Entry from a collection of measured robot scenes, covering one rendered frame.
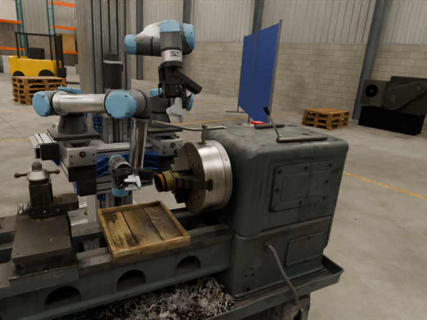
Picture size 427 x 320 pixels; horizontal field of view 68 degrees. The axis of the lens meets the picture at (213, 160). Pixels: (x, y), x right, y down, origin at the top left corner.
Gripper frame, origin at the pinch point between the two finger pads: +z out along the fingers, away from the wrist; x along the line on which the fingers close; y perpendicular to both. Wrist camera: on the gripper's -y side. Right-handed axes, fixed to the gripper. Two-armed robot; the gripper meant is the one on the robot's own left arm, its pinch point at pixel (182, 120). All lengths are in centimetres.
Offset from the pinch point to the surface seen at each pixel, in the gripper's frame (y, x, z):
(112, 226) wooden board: 24, -29, 40
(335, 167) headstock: -76, 0, 25
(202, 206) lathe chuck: -9.0, -8.9, 34.1
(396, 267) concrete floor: -208, -62, 123
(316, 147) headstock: -60, 5, 14
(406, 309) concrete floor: -169, -29, 134
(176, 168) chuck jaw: -3.2, -19.0, 18.3
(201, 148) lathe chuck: -10.9, -9.6, 10.6
